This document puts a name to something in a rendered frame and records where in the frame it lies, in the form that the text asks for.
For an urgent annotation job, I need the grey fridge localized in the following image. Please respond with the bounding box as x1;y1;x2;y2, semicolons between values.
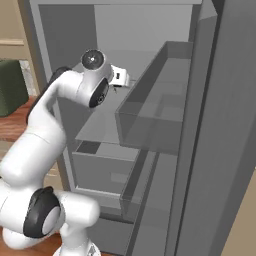
18;0;205;256

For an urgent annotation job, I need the grey fridge drawer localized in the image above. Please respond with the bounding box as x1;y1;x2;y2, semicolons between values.
71;140;141;198

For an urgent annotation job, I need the small grey door bin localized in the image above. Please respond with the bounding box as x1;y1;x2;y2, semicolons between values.
119;149;179;225

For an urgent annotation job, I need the dark green armchair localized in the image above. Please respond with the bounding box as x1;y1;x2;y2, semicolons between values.
0;58;30;118

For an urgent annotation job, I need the large grey door bin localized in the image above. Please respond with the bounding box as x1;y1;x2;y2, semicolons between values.
114;41;195;156

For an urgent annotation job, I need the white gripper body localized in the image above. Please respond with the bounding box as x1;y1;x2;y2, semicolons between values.
119;67;132;89

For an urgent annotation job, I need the grey fridge door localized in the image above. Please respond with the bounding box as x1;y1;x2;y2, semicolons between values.
124;0;256;256

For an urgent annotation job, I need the grey fridge shelf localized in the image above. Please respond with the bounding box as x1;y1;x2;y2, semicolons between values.
74;98;142;146

